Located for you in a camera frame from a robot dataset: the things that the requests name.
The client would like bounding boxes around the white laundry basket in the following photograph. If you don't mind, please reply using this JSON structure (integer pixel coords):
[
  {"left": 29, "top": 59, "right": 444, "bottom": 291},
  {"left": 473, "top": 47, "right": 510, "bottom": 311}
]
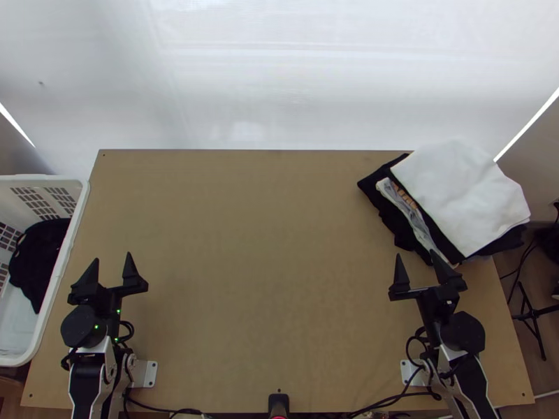
[{"left": 0, "top": 174, "right": 91, "bottom": 367}]

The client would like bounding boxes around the black cable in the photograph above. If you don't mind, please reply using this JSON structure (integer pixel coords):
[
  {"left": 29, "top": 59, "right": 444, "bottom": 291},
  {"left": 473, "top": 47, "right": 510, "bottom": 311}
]
[
  {"left": 348, "top": 389, "right": 443, "bottom": 418},
  {"left": 114, "top": 320, "right": 138, "bottom": 355},
  {"left": 498, "top": 237, "right": 539, "bottom": 281},
  {"left": 403, "top": 335, "right": 443, "bottom": 401}
]

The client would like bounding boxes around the pile of folded clothes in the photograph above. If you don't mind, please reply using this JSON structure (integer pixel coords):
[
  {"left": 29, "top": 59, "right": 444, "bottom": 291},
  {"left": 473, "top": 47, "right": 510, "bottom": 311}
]
[{"left": 356, "top": 138, "right": 532, "bottom": 267}]

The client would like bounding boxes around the white light strip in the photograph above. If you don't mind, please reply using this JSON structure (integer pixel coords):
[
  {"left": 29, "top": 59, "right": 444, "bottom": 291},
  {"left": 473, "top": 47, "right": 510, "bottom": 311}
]
[
  {"left": 0, "top": 101, "right": 37, "bottom": 149},
  {"left": 493, "top": 86, "right": 559, "bottom": 163}
]

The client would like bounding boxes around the black tripod stand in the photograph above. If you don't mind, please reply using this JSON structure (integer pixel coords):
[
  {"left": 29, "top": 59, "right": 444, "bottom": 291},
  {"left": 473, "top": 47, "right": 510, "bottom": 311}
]
[{"left": 508, "top": 281, "right": 559, "bottom": 362}]

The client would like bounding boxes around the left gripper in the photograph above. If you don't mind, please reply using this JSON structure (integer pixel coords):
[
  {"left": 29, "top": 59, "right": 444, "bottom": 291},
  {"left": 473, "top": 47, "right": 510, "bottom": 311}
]
[{"left": 67, "top": 251, "right": 150, "bottom": 320}]

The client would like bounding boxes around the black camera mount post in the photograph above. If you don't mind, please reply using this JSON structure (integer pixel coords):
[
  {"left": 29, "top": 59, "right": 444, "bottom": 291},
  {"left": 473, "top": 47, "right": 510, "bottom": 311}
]
[{"left": 267, "top": 392, "right": 290, "bottom": 419}]

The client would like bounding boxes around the black t-shirt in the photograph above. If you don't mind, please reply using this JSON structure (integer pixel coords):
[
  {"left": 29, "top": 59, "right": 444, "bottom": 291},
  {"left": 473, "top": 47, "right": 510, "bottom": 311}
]
[{"left": 8, "top": 217, "right": 73, "bottom": 315}]

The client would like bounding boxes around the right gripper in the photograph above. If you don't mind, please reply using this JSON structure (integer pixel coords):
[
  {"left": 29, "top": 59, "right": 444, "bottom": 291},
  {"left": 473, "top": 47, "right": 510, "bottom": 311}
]
[{"left": 388, "top": 249, "right": 467, "bottom": 324}]

